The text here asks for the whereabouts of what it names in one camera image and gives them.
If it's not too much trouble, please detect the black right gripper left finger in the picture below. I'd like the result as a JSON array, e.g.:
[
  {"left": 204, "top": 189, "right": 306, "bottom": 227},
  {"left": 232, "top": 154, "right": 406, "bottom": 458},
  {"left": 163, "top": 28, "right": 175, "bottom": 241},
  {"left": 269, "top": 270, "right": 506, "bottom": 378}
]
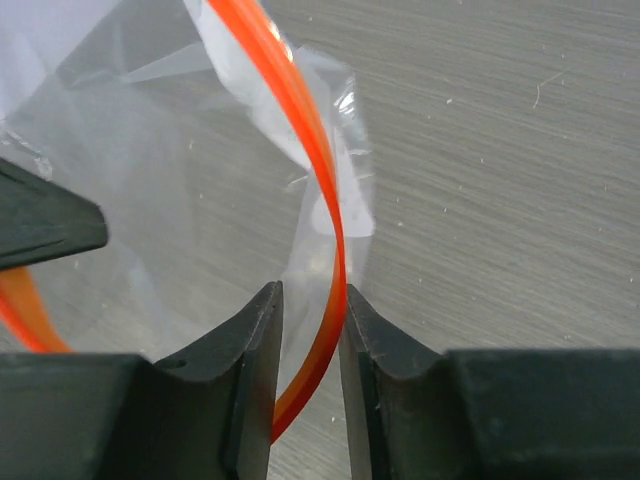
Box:
[{"left": 1, "top": 282, "right": 283, "bottom": 479}]

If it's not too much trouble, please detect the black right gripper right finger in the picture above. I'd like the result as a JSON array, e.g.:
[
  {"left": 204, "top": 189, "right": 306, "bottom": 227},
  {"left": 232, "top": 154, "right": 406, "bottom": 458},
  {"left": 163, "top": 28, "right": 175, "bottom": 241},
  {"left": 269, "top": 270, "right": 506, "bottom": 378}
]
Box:
[{"left": 339, "top": 288, "right": 639, "bottom": 479}]

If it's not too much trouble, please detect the clear zip bag orange zipper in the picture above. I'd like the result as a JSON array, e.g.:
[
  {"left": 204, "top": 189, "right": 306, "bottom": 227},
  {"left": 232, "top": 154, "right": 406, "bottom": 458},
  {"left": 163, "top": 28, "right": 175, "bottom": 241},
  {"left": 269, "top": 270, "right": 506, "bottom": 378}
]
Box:
[{"left": 1, "top": 1, "right": 375, "bottom": 435}]

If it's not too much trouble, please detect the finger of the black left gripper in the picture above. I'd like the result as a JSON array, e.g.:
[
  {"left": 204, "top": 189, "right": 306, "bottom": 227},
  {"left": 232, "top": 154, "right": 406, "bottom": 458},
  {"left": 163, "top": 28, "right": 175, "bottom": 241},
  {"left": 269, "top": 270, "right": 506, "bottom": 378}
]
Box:
[{"left": 1, "top": 159, "right": 108, "bottom": 270}]

